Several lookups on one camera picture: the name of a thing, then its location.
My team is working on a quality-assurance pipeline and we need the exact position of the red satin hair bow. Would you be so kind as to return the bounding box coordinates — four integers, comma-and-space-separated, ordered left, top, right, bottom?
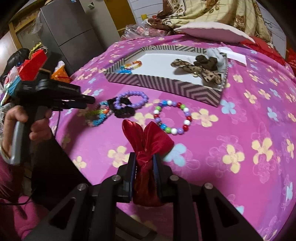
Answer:
122, 120, 174, 207

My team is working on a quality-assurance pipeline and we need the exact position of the purple bead bracelet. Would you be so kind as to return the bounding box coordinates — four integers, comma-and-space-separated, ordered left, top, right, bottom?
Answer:
114, 90, 149, 110

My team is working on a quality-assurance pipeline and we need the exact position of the orange amber bead bracelet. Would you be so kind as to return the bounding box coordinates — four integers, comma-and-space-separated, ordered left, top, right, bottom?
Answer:
123, 60, 143, 70

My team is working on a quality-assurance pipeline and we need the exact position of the leopard print hair bow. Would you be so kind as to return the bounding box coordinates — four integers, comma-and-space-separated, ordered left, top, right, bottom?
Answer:
171, 59, 222, 85

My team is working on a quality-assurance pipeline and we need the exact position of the pink sleeved left forearm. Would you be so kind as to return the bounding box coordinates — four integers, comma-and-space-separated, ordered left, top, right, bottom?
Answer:
0, 159, 48, 240

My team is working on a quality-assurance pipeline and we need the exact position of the striped white jewelry tray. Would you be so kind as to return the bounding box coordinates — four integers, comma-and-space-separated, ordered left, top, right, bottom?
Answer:
104, 45, 228, 107

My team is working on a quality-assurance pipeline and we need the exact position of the person's left hand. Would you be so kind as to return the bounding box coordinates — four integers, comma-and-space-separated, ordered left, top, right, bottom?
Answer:
1, 105, 52, 158

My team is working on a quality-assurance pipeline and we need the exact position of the red box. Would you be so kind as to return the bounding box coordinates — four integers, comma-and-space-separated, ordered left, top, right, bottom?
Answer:
18, 49, 48, 81

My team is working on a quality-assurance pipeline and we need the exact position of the orange plastic basket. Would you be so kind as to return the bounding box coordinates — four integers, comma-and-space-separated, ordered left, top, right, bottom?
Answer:
51, 65, 72, 83

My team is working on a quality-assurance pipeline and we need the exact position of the black scrunchie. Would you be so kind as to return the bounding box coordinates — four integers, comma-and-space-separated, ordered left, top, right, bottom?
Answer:
107, 97, 135, 118

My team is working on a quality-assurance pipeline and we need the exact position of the grey refrigerator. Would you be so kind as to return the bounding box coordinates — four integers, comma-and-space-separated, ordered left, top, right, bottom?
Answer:
34, 0, 121, 75

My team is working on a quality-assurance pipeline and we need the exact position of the pink floral bed sheet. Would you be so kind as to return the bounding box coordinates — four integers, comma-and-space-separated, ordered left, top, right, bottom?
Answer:
50, 35, 295, 240

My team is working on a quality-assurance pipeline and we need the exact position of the clear plastic bag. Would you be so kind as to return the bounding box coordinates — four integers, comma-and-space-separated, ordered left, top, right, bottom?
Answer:
121, 25, 167, 40

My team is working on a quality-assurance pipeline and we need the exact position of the brown scrunchie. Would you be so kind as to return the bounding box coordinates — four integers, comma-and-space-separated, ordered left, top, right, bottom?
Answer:
194, 55, 218, 71

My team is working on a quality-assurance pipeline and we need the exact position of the light blue fuzzy scrunchie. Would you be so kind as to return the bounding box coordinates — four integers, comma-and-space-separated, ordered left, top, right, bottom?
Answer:
207, 48, 227, 71

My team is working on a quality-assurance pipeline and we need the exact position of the white paper sheet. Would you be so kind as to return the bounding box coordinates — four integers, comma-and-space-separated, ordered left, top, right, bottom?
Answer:
218, 47, 247, 66

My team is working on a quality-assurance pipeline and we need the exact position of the white pillow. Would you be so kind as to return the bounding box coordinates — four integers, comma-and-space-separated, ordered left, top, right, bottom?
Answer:
174, 22, 255, 43

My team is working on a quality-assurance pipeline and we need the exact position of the red frilled cushion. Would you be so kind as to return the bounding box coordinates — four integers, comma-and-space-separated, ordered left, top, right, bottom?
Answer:
240, 37, 285, 66

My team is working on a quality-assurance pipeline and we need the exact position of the cream floral quilt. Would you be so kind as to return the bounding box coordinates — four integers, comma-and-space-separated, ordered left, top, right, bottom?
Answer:
147, 0, 271, 43

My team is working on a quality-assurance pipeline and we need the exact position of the colourful flower hair tie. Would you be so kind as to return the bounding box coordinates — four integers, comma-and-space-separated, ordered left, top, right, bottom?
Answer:
85, 100, 114, 128

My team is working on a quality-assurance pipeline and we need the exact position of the multicolour bead bracelet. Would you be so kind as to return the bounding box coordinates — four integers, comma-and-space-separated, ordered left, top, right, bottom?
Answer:
152, 99, 193, 135

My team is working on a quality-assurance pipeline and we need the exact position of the blue bead bracelet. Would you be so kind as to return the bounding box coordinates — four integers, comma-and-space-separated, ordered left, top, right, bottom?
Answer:
115, 66, 133, 75

